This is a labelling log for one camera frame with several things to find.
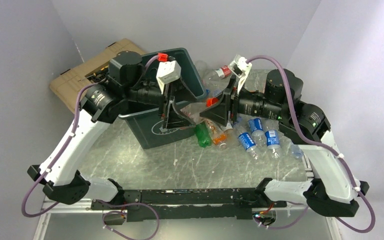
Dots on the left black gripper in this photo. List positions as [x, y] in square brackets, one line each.
[171, 118]

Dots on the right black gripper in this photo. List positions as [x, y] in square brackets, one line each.
[230, 101]

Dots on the green plastic bottle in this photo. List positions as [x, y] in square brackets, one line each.
[202, 134]

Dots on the blue label water bottle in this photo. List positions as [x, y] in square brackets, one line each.
[246, 141]

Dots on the small clear bottle red cap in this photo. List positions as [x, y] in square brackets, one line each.
[194, 109]

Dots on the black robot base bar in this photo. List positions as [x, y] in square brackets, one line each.
[169, 204]

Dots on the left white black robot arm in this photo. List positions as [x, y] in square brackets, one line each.
[129, 76]

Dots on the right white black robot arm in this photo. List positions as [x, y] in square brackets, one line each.
[334, 189]

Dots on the dark green plastic bin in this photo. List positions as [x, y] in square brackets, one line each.
[143, 119]

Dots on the clear bottle red label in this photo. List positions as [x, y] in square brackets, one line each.
[217, 74]

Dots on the tan plastic toolbox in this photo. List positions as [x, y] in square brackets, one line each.
[68, 84]

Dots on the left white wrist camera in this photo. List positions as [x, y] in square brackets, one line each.
[167, 72]

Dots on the clear bottle by wall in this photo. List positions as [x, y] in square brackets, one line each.
[295, 151]

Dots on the aluminium frame rail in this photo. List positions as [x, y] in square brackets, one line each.
[306, 165]

